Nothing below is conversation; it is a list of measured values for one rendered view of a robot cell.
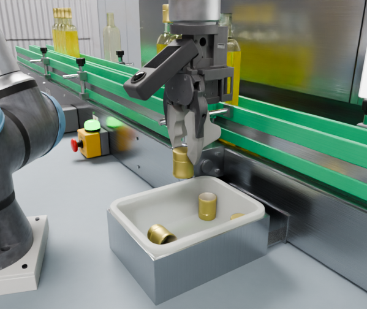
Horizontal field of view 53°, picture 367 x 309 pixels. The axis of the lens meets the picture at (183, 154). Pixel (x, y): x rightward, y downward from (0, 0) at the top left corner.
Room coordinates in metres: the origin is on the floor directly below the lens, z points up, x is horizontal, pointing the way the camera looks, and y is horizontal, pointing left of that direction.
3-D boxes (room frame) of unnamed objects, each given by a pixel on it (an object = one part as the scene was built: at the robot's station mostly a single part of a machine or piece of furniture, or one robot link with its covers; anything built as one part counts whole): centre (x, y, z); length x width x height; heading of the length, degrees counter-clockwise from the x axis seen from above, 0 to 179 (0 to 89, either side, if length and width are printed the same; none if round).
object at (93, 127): (1.03, 0.26, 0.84); 0.05 x 0.05 x 0.03
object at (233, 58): (0.84, -0.09, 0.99); 0.06 x 0.06 x 0.21; 34
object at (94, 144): (1.02, 0.26, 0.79); 0.07 x 0.07 x 0.07; 33
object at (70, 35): (1.76, 0.51, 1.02); 0.06 x 0.06 x 0.28; 33
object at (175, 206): (0.55, -0.01, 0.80); 0.22 x 0.17 x 0.09; 123
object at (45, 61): (1.56, 0.59, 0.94); 0.07 x 0.04 x 0.13; 123
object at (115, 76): (1.50, 0.41, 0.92); 1.75 x 0.01 x 0.08; 33
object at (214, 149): (0.71, -0.04, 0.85); 0.09 x 0.04 x 0.07; 123
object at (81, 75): (1.18, 0.34, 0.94); 0.07 x 0.04 x 0.13; 123
